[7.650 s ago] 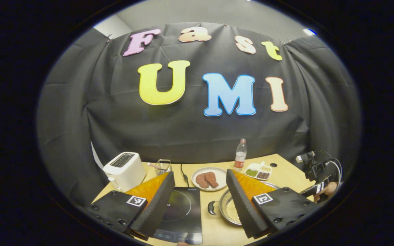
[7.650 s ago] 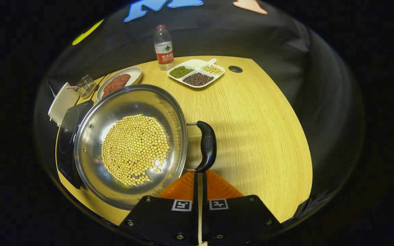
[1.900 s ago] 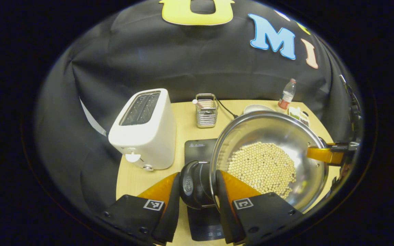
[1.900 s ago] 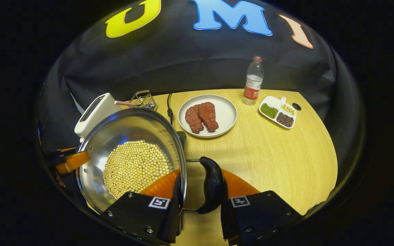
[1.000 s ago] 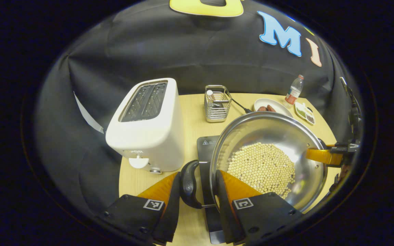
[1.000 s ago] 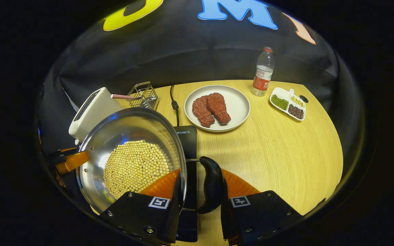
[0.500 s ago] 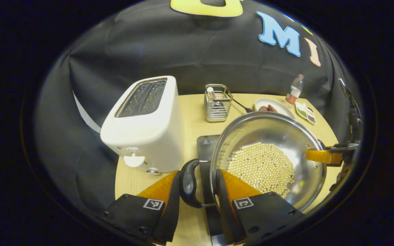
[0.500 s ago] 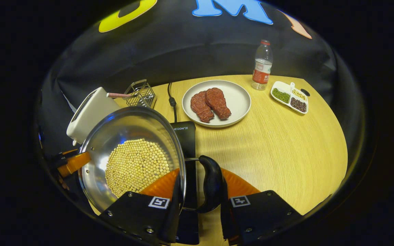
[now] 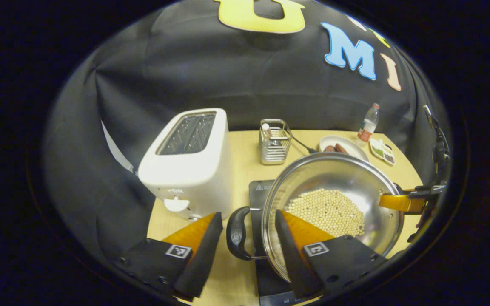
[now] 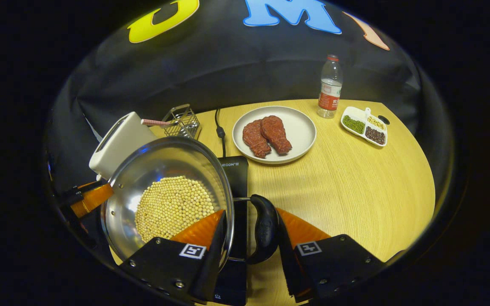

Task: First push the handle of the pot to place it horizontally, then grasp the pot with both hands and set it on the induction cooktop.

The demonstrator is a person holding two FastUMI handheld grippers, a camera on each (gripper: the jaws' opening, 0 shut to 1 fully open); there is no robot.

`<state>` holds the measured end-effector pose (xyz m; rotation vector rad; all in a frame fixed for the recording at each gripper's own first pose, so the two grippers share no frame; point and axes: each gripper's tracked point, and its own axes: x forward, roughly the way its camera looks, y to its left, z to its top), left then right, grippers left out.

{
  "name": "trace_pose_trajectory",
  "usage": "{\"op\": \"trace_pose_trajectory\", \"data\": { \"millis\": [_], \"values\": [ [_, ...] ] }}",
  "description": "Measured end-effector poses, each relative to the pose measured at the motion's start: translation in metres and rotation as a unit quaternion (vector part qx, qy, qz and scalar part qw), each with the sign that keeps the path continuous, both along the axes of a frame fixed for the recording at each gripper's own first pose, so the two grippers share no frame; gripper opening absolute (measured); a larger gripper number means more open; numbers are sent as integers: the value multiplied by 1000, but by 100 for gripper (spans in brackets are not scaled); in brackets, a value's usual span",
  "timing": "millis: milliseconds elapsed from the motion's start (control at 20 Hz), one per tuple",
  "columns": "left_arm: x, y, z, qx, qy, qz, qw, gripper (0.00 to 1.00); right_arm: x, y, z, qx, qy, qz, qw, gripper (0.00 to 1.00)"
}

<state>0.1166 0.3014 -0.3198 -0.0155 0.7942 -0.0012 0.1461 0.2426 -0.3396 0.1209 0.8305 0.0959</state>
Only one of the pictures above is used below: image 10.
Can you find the black induction cooktop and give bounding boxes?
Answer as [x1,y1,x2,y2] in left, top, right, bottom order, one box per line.
[96,156,250,306]

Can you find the white round plate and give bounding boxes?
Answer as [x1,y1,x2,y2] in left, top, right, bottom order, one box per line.
[232,105,317,165]

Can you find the clear bottle with red label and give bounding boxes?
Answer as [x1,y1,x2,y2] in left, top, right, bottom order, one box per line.
[316,54,343,119]

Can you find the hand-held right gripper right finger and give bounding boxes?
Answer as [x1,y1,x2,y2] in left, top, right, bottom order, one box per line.
[276,207,385,303]

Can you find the black power cable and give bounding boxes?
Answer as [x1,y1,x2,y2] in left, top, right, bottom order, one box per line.
[214,108,228,158]

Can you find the wire mesh basket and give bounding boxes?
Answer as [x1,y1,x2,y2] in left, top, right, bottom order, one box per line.
[161,104,202,140]

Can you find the white divided dish with beans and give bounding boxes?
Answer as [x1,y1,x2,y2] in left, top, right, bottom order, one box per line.
[340,106,388,147]

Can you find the steel pot with soybeans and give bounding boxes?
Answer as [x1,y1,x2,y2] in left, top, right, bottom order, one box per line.
[100,136,279,265]

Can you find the white toaster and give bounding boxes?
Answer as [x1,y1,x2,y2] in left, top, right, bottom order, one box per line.
[88,111,159,181]

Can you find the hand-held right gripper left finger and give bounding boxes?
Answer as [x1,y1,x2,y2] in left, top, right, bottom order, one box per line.
[120,210,228,304]

